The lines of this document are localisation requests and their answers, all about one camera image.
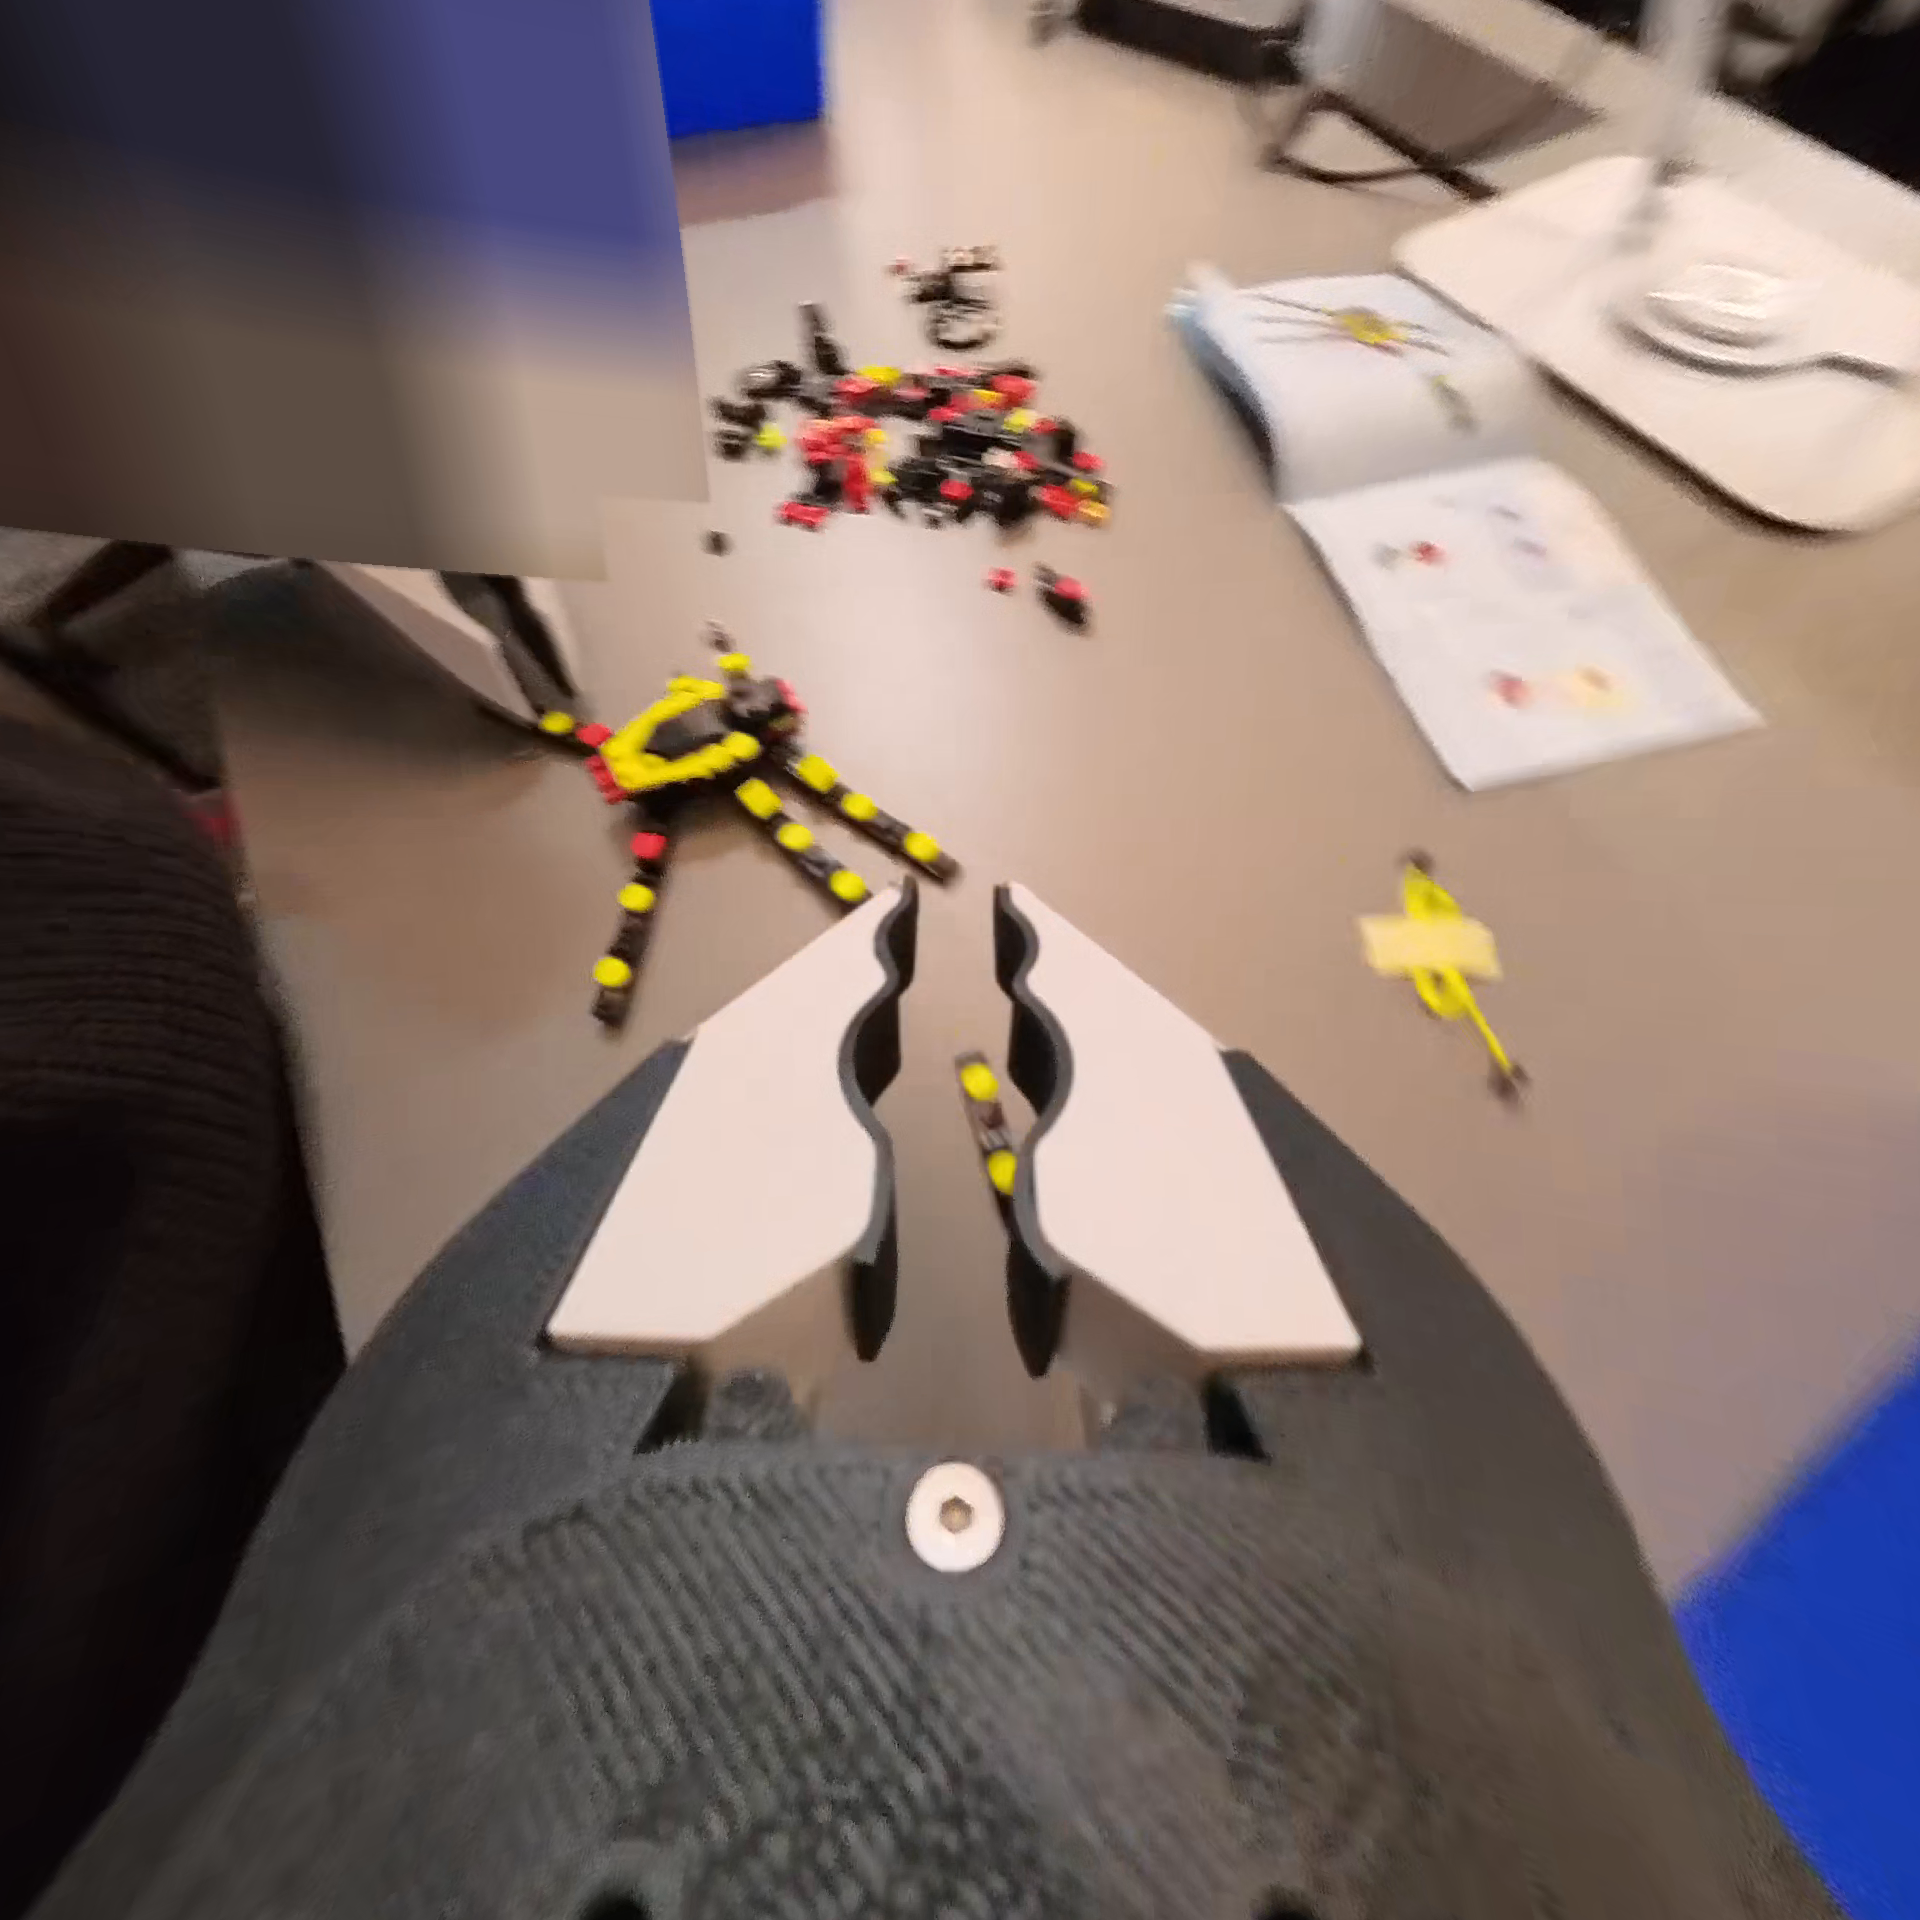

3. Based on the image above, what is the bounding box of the blue plastic bin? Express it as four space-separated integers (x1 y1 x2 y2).
669 0 829 142

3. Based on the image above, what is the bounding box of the pile of loose lego pieces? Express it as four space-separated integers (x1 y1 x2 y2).
708 298 1120 533

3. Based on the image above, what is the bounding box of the lego instruction booklet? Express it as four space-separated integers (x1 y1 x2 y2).
1168 268 1771 794

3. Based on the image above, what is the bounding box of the neon yellow elastic cord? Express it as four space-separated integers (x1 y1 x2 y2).
1391 848 1534 1110

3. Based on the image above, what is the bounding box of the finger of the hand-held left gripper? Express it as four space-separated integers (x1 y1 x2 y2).
304 564 546 721
448 573 588 721

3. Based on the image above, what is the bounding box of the black yellow lego leg segment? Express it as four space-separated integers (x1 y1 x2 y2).
952 1045 1027 1201

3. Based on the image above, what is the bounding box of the black lego stand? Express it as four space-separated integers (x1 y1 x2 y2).
891 246 1004 351

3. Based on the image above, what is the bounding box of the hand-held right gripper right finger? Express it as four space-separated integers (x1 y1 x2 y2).
994 880 1367 1424

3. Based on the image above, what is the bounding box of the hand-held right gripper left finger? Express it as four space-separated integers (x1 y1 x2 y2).
543 878 923 1430

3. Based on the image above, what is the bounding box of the yellow black lego spider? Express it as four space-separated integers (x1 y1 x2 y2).
530 648 965 1036

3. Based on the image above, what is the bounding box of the black desk cable flap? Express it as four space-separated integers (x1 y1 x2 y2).
1037 0 1502 199

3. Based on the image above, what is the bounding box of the white monitor stand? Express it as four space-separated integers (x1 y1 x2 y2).
1388 0 1920 537

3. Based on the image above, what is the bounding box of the yellow tape strip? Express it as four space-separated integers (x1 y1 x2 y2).
1356 911 1502 984

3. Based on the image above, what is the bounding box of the blue object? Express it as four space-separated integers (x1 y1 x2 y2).
1668 1331 1920 1920

